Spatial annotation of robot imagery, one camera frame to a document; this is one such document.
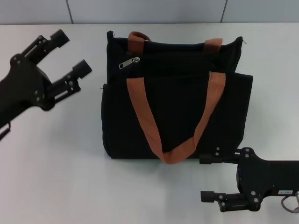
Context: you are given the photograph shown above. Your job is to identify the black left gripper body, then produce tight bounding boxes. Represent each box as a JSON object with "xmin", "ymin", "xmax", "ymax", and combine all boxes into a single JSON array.
[{"xmin": 0, "ymin": 53, "xmax": 57, "ymax": 128}]

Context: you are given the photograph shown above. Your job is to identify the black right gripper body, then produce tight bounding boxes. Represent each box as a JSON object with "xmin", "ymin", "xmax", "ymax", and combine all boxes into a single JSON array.
[{"xmin": 235, "ymin": 147, "xmax": 299, "ymax": 212}]

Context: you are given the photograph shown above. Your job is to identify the black fabric bag orange handles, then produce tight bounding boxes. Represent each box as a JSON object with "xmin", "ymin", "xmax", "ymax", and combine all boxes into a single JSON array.
[{"xmin": 100, "ymin": 30, "xmax": 254, "ymax": 165}]

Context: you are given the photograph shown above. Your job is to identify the silver metal zipper pull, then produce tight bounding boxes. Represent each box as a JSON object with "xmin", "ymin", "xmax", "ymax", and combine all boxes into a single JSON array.
[{"xmin": 119, "ymin": 56, "xmax": 141, "ymax": 70}]

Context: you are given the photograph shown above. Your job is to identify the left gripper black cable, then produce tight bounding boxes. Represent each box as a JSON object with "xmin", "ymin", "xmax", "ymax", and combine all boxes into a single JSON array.
[{"xmin": 0, "ymin": 122, "xmax": 11, "ymax": 141}]

